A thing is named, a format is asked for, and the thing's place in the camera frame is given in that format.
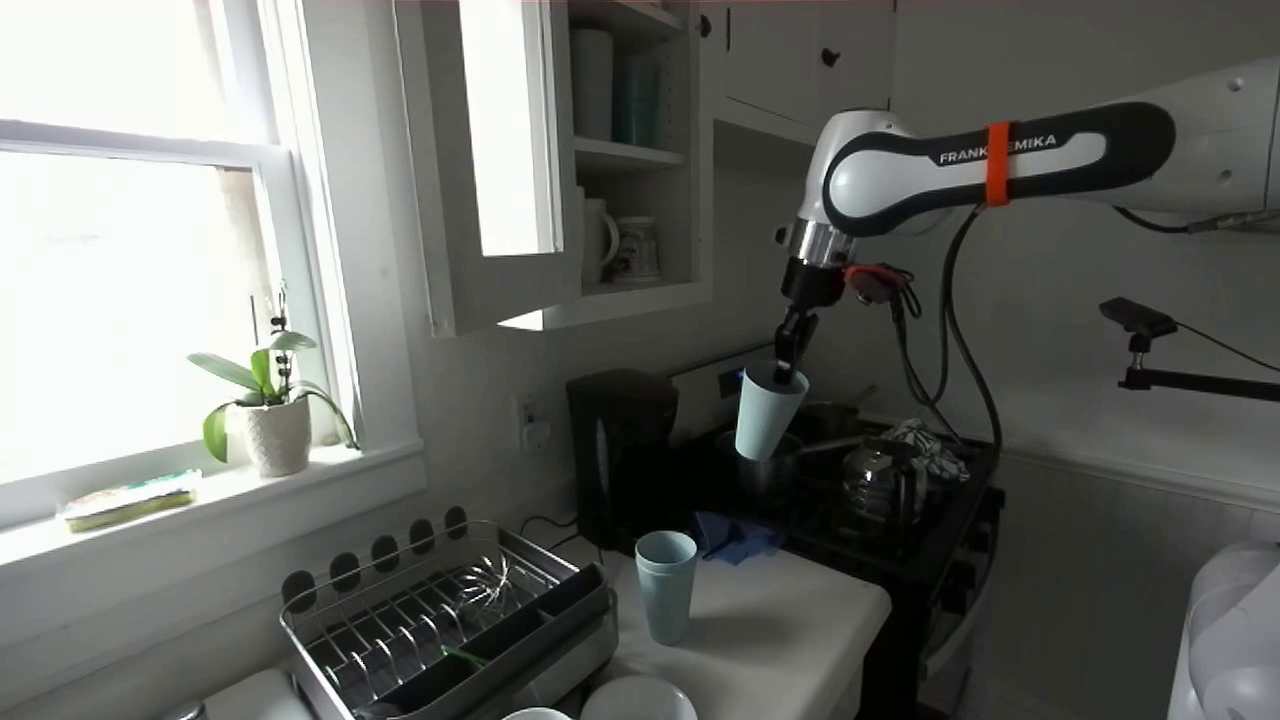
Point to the white ceramic mug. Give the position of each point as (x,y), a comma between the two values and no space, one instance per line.
(537,715)

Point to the white strip with round holes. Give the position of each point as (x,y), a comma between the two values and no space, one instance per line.
(373,552)

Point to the glass coffee carafe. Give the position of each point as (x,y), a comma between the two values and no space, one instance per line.
(879,488)

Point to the white wall cabinet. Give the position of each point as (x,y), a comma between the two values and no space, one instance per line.
(442,200)

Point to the steel saucepan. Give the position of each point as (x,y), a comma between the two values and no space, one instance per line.
(766,479)

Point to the black steel gas stove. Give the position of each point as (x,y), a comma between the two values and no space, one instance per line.
(920,560)

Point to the black coffee maker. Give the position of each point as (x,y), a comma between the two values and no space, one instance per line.
(622,453)

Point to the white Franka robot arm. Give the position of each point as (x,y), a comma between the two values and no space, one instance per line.
(961,161)

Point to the potted green plant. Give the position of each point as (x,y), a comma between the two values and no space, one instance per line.
(274,414)

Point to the black camera on stand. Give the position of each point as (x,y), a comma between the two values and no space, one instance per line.
(1145,322)

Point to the floral kitchen towel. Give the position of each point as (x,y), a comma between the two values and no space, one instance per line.
(926,449)

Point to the green sponge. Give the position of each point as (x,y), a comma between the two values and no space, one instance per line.
(128,505)

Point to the white shallow bowl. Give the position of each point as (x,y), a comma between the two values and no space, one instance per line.
(638,700)

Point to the white framed window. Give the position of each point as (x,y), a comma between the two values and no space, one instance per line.
(132,241)

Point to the teal speckled cup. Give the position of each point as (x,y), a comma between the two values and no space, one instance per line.
(766,414)
(664,584)

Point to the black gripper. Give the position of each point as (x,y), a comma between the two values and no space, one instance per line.
(811,284)

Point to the black wrist camera orange mount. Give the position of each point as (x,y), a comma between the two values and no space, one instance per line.
(879,283)

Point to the steel dish rack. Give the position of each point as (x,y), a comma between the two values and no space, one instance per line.
(444,633)

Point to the blue cloth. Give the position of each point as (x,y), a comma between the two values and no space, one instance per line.
(738,538)

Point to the white wall outlet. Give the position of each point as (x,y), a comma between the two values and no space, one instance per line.
(534,426)

